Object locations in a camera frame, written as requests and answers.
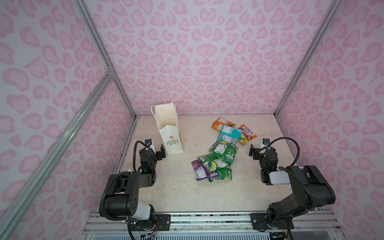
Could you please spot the aluminium frame post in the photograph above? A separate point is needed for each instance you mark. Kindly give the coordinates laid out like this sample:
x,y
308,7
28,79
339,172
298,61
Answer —
x,y
331,13
90,25

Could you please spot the white paper bag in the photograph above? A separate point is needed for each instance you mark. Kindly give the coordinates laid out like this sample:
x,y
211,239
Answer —
x,y
168,125

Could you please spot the green Fox's candy packet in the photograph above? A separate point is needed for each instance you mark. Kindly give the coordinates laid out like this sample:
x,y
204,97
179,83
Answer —
x,y
224,151

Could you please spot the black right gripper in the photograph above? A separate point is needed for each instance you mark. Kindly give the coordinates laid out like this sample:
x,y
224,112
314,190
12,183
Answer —
x,y
259,153

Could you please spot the red yellow candy packet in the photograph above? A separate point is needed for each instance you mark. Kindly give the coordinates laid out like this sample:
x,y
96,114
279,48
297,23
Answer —
x,y
247,135

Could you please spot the purple candy packet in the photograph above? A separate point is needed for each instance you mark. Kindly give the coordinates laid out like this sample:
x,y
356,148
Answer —
x,y
202,172

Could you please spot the aluminium frame post left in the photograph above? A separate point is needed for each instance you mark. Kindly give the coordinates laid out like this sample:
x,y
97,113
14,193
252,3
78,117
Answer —
x,y
90,25

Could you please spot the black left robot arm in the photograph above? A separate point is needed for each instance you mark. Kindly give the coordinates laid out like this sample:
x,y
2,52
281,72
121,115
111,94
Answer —
x,y
120,199

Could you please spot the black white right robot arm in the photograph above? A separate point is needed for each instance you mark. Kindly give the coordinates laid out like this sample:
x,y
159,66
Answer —
x,y
310,190

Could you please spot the orange snack packet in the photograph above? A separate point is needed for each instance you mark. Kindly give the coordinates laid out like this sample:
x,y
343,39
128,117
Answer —
x,y
220,122

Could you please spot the teal snack packet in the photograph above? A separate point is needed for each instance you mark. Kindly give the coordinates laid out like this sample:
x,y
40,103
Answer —
x,y
230,135

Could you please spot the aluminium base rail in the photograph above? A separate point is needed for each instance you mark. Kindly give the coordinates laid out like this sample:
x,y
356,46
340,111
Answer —
x,y
316,225

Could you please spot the aluminium diagonal frame bar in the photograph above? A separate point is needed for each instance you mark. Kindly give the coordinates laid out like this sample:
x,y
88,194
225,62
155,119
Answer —
x,y
21,204

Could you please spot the green candy packet bottom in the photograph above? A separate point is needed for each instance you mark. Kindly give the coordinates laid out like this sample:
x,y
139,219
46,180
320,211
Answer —
x,y
221,174

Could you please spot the aluminium frame post right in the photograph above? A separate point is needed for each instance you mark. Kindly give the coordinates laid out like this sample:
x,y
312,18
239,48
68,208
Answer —
x,y
331,13

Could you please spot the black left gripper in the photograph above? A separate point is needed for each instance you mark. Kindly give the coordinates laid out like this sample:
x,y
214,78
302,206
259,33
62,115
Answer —
x,y
156,153

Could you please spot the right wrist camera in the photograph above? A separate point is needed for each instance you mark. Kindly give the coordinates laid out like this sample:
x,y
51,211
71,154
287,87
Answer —
x,y
265,144

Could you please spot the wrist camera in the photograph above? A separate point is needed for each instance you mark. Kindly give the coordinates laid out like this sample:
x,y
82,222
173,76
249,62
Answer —
x,y
265,144
150,145

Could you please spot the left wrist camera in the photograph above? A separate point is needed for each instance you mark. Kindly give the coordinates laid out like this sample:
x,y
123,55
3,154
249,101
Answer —
x,y
150,145

